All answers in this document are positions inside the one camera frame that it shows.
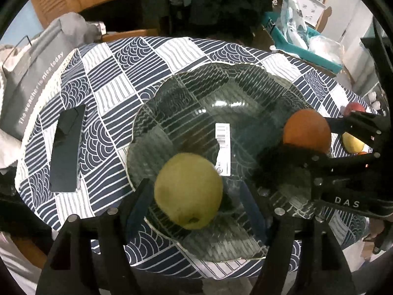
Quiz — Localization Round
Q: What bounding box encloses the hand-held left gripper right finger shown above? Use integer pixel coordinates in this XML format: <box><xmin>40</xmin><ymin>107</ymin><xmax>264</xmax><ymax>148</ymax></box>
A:
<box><xmin>239</xmin><ymin>182</ymin><xmax>359</xmax><ymax>295</ymax></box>

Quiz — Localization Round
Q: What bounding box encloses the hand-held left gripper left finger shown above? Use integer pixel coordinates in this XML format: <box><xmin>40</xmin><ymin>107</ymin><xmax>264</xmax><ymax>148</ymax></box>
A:
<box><xmin>35</xmin><ymin>178</ymin><xmax>154</xmax><ymax>295</ymax></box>

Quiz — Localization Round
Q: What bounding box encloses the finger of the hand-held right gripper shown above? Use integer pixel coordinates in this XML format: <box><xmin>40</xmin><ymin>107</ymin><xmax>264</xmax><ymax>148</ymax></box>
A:
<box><xmin>253</xmin><ymin>144</ymin><xmax>381</xmax><ymax>192</ymax></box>
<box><xmin>325</xmin><ymin>111</ymin><xmax>387</xmax><ymax>149</ymax></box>

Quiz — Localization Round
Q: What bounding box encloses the large red apple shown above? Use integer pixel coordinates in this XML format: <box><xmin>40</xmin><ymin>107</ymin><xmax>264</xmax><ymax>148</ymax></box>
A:
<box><xmin>344</xmin><ymin>102</ymin><xmax>367</xmax><ymax>118</ymax></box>

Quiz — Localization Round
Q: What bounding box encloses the large orange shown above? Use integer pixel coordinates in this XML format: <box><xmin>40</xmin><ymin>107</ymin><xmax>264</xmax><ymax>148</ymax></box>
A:
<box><xmin>282</xmin><ymin>109</ymin><xmax>332</xmax><ymax>155</ymax></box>

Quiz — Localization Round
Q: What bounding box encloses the yellow-green apple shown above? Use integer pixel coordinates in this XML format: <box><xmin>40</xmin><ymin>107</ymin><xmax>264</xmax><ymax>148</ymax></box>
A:
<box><xmin>154</xmin><ymin>153</ymin><xmax>224</xmax><ymax>230</ymax></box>

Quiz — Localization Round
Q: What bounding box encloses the ribbed glass plate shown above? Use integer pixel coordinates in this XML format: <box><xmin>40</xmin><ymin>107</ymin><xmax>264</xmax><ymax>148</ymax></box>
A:
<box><xmin>125</xmin><ymin>62</ymin><xmax>335</xmax><ymax>264</ymax></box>

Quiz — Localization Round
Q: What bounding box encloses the yellow pear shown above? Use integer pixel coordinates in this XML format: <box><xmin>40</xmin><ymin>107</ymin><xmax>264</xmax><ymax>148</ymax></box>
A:
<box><xmin>342</xmin><ymin>132</ymin><xmax>366</xmax><ymax>154</ymax></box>

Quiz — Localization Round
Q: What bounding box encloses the clear plastic bag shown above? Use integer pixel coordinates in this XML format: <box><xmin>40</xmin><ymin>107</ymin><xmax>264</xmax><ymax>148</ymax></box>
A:
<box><xmin>308</xmin><ymin>35</ymin><xmax>346</xmax><ymax>66</ymax></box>

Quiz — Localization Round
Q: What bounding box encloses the teal cardboard box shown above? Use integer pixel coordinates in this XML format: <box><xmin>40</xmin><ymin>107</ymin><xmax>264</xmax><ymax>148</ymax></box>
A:
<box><xmin>262</xmin><ymin>12</ymin><xmax>343</xmax><ymax>75</ymax></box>

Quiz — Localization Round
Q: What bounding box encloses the black phone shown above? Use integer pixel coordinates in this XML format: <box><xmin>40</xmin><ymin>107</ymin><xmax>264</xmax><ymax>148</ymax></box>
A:
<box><xmin>49</xmin><ymin>104</ymin><xmax>87</xmax><ymax>193</ymax></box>

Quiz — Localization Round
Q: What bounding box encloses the printed cardboard box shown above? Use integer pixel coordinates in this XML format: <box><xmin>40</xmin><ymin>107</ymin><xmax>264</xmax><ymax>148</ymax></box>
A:
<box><xmin>295</xmin><ymin>0</ymin><xmax>334</xmax><ymax>32</ymax></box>

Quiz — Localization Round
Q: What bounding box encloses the white printed plastic bag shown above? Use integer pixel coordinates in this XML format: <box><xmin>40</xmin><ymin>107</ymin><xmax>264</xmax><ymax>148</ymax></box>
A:
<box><xmin>276</xmin><ymin>0</ymin><xmax>311</xmax><ymax>50</ymax></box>

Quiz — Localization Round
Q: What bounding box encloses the navy white patterned tablecloth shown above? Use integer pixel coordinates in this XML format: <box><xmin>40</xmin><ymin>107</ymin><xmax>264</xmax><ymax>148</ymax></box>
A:
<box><xmin>15</xmin><ymin>36</ymin><xmax>379</xmax><ymax>280</ymax></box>

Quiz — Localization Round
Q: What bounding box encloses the grey bag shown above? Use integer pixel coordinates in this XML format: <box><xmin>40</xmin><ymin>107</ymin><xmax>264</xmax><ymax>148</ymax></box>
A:
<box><xmin>0</xmin><ymin>12</ymin><xmax>102</xmax><ymax>141</ymax></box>

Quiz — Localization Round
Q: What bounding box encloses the wooden chair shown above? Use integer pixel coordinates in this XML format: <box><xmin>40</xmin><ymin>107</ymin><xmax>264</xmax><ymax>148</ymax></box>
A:
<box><xmin>101</xmin><ymin>29</ymin><xmax>159</xmax><ymax>43</ymax></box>

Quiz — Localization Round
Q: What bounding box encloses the dark hanging jacket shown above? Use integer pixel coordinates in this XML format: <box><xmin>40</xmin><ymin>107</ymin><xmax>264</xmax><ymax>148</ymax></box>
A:
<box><xmin>137</xmin><ymin>0</ymin><xmax>277</xmax><ymax>39</ymax></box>

